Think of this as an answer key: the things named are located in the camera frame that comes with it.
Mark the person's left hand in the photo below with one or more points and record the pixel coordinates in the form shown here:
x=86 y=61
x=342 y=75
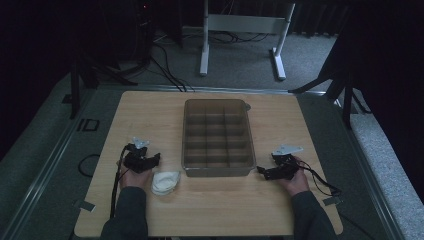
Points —
x=133 y=177

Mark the person's right hand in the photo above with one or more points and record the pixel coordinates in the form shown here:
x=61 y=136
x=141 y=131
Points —
x=296 y=181

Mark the white socks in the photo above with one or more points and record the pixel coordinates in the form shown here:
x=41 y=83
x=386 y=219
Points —
x=165 y=181

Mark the grey tape piece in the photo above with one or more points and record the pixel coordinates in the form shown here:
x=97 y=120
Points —
x=332 y=200
x=86 y=205

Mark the grey divided storage box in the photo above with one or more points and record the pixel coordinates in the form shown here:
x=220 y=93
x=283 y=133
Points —
x=218 y=137

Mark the black stand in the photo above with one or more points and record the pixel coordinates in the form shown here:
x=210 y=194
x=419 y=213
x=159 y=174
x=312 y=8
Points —
x=336 y=90
x=90 y=66

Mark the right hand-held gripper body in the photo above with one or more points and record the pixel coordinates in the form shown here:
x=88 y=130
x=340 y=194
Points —
x=283 y=165

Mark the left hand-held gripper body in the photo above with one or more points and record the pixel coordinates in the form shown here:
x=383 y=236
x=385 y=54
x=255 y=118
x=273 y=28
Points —
x=137 y=156

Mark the white metal desk frame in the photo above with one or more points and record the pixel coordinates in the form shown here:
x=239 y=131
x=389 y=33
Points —
x=243 y=36

